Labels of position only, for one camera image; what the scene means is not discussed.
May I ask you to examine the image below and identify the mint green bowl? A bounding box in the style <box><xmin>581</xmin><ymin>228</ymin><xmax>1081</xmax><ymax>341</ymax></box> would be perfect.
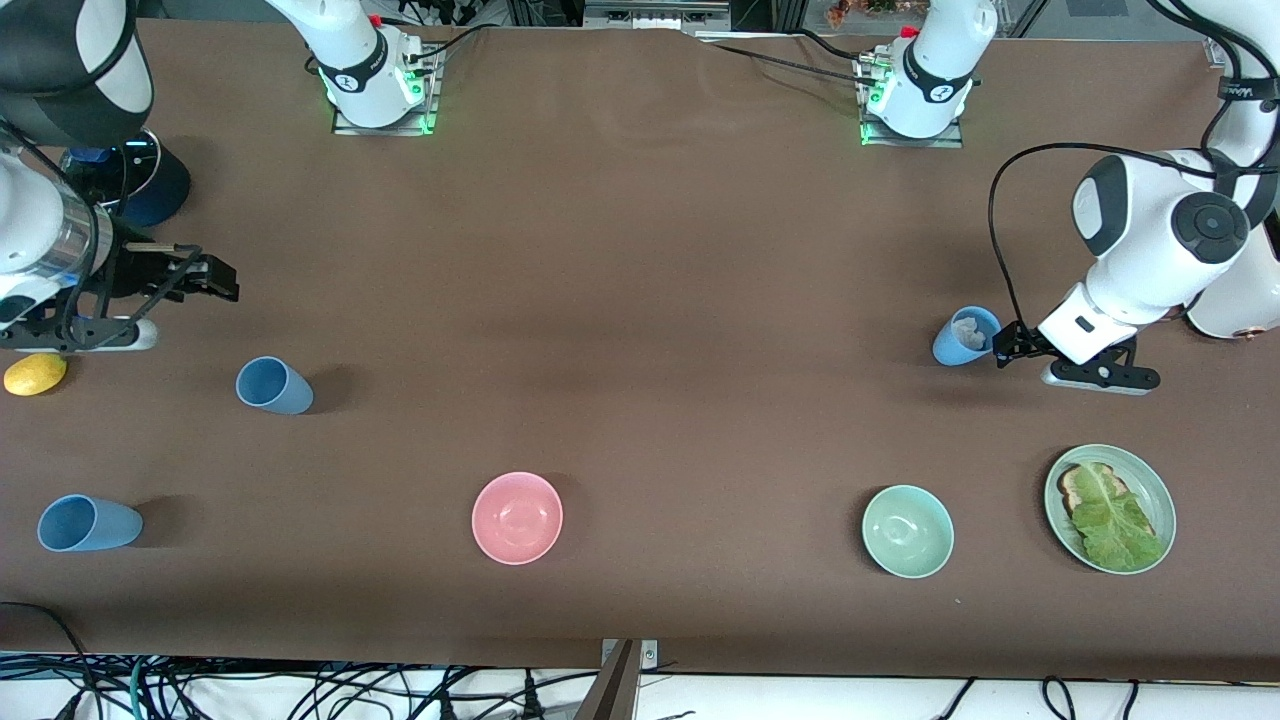
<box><xmin>861</xmin><ymin>484</ymin><xmax>956</xmax><ymax>580</ymax></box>

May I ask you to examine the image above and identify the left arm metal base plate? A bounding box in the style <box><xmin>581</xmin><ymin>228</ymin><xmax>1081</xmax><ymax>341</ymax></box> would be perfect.
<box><xmin>858</xmin><ymin>55</ymin><xmax>966</xmax><ymax>149</ymax></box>

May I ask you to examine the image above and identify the dark blue saucepan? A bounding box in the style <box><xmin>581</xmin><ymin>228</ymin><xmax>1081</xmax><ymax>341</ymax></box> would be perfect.
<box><xmin>60</xmin><ymin>130</ymin><xmax>192</xmax><ymax>229</ymax></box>

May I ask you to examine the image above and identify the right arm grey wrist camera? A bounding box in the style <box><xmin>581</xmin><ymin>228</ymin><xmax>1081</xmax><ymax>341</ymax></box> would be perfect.
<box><xmin>0</xmin><ymin>316</ymin><xmax>159</xmax><ymax>353</ymax></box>

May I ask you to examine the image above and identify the white toaster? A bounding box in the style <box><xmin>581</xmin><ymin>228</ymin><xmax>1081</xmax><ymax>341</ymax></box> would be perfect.
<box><xmin>1185</xmin><ymin>250</ymin><xmax>1280</xmax><ymax>341</ymax></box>

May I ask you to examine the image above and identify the green lettuce leaf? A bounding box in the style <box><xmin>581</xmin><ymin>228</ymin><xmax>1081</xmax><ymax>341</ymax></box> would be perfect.
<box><xmin>1072</xmin><ymin>463</ymin><xmax>1166</xmax><ymax>573</ymax></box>

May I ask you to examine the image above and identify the pink bowl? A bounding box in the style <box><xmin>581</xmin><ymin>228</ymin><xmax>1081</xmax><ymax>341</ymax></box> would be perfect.
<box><xmin>471</xmin><ymin>471</ymin><xmax>564</xmax><ymax>566</ymax></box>

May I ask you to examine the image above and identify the green plate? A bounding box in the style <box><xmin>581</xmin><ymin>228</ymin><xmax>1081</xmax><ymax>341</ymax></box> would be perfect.
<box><xmin>1044</xmin><ymin>444</ymin><xmax>1178</xmax><ymax>576</ymax></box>

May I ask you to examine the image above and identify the orange dried plant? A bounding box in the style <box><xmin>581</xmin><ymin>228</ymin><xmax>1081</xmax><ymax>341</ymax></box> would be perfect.
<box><xmin>826</xmin><ymin>0</ymin><xmax>936</xmax><ymax>29</ymax></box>

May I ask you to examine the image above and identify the toast slice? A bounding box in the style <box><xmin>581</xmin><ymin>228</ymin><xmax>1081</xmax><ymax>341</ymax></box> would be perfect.
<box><xmin>1057</xmin><ymin>462</ymin><xmax>1161</xmax><ymax>546</ymax></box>

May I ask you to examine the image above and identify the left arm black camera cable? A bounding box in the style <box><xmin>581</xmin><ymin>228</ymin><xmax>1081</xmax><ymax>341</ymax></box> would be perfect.
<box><xmin>988</xmin><ymin>143</ymin><xmax>1219</xmax><ymax>331</ymax></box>

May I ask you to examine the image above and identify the grey power strip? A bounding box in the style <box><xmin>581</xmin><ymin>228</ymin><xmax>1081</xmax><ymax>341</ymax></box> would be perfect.
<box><xmin>583</xmin><ymin>0</ymin><xmax>733</xmax><ymax>33</ymax></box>

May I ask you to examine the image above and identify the grey camera pole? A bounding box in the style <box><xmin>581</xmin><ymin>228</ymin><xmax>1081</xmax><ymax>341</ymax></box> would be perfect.
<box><xmin>573</xmin><ymin>640</ymin><xmax>641</xmax><ymax>720</ymax></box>

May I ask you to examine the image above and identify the blue cup with paper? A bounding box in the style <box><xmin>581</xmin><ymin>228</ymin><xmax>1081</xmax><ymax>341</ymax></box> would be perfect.
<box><xmin>932</xmin><ymin>306</ymin><xmax>1003</xmax><ymax>367</ymax></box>

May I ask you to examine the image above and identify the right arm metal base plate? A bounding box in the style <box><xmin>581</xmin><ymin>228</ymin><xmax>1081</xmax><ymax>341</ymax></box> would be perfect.
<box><xmin>332</xmin><ymin>45</ymin><xmax>441</xmax><ymax>136</ymax></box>

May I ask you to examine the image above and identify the yellow lemon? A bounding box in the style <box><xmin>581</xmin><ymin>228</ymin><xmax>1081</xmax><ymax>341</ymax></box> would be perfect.
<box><xmin>3</xmin><ymin>352</ymin><xmax>68</xmax><ymax>397</ymax></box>

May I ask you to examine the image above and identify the black base cable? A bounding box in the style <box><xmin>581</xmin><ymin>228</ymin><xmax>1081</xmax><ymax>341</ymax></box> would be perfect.
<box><xmin>405</xmin><ymin>22</ymin><xmax>501</xmax><ymax>63</ymax></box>
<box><xmin>790</xmin><ymin>28</ymin><xmax>876</xmax><ymax>63</ymax></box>
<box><xmin>700</xmin><ymin>36</ymin><xmax>881</xmax><ymax>89</ymax></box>

